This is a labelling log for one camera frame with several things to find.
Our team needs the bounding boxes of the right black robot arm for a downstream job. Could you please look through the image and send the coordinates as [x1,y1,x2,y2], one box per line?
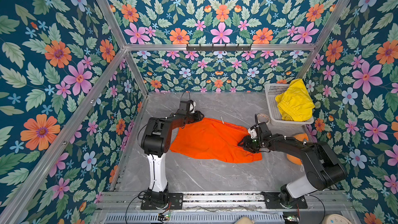
[238,122,348,208]

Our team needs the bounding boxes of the white tape roll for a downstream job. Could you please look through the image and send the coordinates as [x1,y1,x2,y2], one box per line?
[257,113,271,124]

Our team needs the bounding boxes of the orange fish plush toy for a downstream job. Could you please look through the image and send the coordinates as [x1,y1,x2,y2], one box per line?
[286,133,309,166]

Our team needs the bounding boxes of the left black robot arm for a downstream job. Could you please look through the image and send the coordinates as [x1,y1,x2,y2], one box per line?
[141,100,204,210]

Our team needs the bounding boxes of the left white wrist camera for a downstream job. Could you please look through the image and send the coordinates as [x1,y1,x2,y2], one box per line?
[187,100,196,114]

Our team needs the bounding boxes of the white round device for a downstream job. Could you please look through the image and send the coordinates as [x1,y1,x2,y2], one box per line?
[322,214,352,224]

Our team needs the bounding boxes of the orange shorts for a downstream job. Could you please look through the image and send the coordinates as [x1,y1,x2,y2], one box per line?
[170,118,262,164]

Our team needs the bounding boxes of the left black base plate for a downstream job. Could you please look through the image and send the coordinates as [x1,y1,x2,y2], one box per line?
[141,191,184,210]

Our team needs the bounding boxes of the beige round object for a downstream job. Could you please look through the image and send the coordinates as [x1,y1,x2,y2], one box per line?
[234,216,255,224]

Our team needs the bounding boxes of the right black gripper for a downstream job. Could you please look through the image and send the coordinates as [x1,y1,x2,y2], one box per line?
[236,135,263,152]

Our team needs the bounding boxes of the white plastic basket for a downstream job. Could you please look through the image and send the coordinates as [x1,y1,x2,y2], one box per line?
[264,84,314,127]

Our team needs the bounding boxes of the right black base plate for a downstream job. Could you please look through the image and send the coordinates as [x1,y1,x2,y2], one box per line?
[261,191,308,209]

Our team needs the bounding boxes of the black hook rail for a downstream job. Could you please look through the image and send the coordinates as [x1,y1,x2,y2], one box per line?
[186,44,252,52]

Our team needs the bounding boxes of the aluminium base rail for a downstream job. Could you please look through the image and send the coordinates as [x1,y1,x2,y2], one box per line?
[92,191,360,224]

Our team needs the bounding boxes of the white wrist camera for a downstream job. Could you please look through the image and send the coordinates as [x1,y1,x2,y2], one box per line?
[248,128,258,139]
[187,100,196,114]

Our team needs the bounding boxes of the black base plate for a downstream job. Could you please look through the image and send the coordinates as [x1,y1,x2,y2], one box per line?
[141,191,184,210]
[261,191,308,209]

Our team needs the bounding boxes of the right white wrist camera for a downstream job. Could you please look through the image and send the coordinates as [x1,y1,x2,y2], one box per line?
[248,128,258,139]

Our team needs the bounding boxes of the yellow shorts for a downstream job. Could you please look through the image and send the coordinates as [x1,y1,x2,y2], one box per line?
[275,79,315,122]

